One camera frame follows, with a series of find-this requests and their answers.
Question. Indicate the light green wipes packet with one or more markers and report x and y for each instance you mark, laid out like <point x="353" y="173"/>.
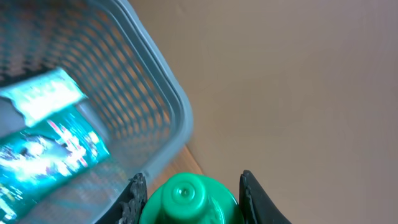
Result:
<point x="38" y="97"/>

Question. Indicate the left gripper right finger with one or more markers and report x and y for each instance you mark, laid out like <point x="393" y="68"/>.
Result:
<point x="255" y="205"/>

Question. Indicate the grey plastic mesh basket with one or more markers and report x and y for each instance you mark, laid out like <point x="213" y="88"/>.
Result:
<point x="133" y="99"/>

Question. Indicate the red chili sauce bottle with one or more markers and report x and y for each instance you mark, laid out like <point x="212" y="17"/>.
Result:
<point x="188" y="198"/>

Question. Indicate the green 3M glove package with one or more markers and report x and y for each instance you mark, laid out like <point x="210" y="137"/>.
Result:
<point x="37" y="160"/>

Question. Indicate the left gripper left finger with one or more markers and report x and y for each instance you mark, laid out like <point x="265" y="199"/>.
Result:
<point x="127" y="209"/>

